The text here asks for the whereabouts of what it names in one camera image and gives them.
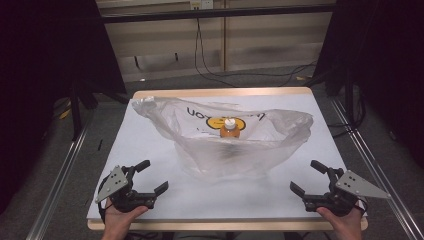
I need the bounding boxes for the white wall socket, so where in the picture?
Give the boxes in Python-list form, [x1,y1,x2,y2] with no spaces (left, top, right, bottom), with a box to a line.
[189,0,215,11]

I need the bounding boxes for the black curtain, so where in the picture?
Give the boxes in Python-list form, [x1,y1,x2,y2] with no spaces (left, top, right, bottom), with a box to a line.
[312,0,424,169]
[0,0,128,215]

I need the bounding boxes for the black floor cables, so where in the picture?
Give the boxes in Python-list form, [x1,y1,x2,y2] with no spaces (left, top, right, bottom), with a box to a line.
[327,85,367,139]

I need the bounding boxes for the black stand pole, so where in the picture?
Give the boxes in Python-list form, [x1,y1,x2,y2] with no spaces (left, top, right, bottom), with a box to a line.
[344,71,355,125]
[70,79,84,142]

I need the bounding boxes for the orange bottle with white cap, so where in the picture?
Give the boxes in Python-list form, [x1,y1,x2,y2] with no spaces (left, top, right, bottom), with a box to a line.
[219,117,242,140]

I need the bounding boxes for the person's left hand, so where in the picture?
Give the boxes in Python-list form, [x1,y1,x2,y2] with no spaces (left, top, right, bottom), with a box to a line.
[103,197,150,240]

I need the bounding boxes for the black hanging cable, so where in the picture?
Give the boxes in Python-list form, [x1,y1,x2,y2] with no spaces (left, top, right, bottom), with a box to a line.
[197,21,318,88]
[193,17,236,89]

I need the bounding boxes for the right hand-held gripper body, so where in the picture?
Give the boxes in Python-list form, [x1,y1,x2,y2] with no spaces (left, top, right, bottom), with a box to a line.
[303,167,391,217]

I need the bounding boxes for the person's right hand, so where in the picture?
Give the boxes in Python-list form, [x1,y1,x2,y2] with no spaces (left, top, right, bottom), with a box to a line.
[315,206,365,240]

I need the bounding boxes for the aluminium floor rail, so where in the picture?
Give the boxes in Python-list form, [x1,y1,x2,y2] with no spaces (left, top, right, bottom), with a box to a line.
[330,97,424,240]
[25,119,93,240]

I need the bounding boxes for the clear printed plastic bag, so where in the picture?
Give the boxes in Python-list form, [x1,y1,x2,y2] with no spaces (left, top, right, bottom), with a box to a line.
[130,95,315,183]

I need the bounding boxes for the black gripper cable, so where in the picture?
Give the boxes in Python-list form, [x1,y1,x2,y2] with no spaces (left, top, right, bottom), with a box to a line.
[97,199,115,225]
[353,197,368,215]

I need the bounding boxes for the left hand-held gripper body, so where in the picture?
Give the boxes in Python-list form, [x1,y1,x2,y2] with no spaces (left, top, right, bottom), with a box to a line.
[94,165,157,213]

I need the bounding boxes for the black horizontal beam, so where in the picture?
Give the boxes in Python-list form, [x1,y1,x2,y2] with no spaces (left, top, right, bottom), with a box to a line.
[100,3,337,24]

